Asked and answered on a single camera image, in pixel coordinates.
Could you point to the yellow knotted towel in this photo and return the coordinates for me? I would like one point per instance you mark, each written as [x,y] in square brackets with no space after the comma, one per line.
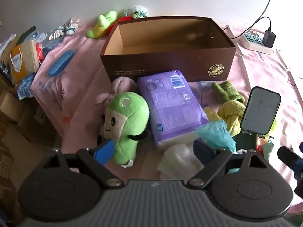
[232,113]

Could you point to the brown cardboard box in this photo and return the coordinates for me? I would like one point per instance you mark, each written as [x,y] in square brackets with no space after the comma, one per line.
[165,61]

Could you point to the yellow paper bag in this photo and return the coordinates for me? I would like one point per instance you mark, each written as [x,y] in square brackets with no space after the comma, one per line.
[21,61]

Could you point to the neon yellow mesh cloth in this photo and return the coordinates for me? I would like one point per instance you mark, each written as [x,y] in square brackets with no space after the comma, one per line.
[273,126]

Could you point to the white power strip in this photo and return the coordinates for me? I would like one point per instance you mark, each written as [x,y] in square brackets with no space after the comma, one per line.
[252,40]

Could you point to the dark green flat item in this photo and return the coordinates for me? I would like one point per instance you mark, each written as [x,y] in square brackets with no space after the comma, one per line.
[26,35]

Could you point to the pink bedsheet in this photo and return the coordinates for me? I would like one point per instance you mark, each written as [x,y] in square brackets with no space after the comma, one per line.
[82,87]

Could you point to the green towel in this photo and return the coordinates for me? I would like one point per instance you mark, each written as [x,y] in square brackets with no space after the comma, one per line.
[227,91]

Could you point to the teal plastic bag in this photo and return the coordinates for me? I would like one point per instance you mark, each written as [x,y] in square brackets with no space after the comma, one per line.
[215,132]

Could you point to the dark green cloth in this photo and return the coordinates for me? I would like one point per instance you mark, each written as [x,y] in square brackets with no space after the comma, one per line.
[246,141]

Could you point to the small lime green plush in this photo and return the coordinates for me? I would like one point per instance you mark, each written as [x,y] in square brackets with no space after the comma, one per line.
[104,22]

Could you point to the blue printed plastic packet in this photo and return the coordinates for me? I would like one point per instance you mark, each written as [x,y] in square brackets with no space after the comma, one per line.
[24,86]

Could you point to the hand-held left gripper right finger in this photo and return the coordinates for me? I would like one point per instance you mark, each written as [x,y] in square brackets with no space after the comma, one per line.
[202,151]

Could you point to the white fluffy cloth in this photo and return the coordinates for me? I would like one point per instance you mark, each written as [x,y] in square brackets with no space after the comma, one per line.
[180,160]

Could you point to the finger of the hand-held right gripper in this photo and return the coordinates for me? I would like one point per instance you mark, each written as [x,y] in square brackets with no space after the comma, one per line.
[299,184]
[287,155]

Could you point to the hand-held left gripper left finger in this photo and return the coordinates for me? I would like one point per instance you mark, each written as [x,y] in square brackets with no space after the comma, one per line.
[104,150]

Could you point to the green plush doll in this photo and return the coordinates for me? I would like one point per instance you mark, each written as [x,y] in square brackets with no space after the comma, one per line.
[132,120]

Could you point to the pink fuzzy plush toy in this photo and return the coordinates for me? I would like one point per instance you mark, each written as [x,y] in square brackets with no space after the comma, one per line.
[118,84]

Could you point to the mint green cloth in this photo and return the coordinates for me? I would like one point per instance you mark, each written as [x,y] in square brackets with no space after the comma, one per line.
[268,149]

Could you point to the black charger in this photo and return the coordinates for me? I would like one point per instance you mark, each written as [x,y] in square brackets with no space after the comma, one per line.
[269,39]

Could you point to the white green ribbon bundle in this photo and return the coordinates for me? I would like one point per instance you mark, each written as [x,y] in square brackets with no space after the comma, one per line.
[72,27]

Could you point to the red plastic item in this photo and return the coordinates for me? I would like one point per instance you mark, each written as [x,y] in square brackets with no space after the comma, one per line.
[39,50]

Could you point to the blue remote control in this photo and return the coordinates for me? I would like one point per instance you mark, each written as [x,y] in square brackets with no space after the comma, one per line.
[59,63]

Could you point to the purple tissue pack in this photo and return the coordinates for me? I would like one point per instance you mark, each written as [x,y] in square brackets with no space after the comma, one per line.
[170,101]

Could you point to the red plush toy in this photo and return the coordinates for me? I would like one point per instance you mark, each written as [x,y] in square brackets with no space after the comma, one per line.
[123,19]

